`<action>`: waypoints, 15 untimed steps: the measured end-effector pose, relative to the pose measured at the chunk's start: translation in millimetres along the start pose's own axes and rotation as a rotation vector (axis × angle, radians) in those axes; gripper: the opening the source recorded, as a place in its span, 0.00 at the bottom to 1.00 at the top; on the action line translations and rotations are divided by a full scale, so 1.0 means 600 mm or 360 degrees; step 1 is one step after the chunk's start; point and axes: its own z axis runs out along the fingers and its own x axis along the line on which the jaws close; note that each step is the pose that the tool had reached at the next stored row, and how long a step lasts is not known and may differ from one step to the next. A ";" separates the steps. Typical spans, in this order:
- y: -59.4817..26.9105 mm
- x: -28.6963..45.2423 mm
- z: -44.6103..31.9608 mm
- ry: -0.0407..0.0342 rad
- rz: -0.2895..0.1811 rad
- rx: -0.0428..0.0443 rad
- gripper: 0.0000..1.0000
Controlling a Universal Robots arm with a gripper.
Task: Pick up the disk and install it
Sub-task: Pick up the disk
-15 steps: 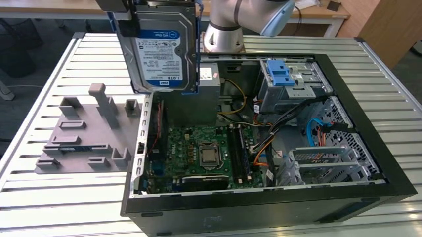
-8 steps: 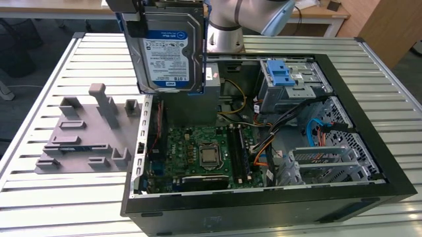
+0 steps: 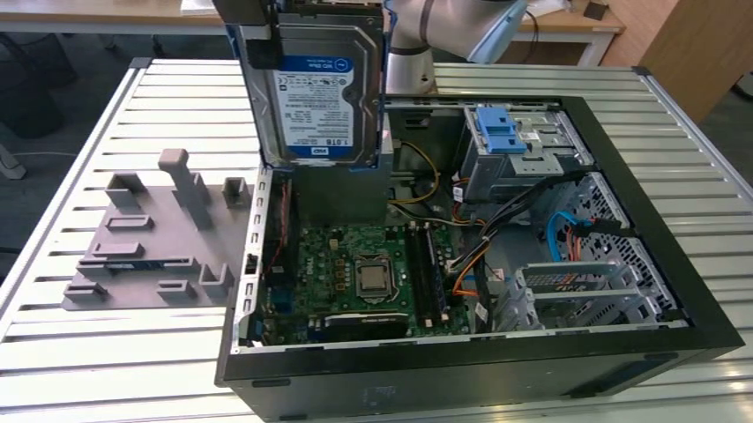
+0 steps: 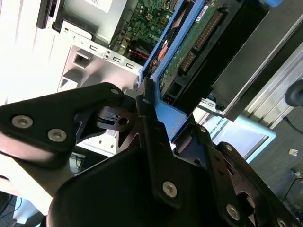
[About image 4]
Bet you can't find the hard disk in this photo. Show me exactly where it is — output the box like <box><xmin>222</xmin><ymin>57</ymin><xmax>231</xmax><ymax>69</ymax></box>
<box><xmin>136</xmin><ymin>0</ymin><xmax>284</xmax><ymax>152</ymax></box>

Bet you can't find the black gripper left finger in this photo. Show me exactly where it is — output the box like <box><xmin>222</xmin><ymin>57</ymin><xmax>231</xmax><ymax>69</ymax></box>
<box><xmin>0</xmin><ymin>75</ymin><xmax>185</xmax><ymax>210</ymax></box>

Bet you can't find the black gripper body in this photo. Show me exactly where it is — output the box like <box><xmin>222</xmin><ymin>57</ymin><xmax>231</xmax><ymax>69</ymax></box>
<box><xmin>46</xmin><ymin>141</ymin><xmax>228</xmax><ymax>227</ymax></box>

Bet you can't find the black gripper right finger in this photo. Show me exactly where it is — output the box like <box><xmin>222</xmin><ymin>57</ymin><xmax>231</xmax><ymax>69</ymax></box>
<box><xmin>191</xmin><ymin>125</ymin><xmax>303</xmax><ymax>227</ymax></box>

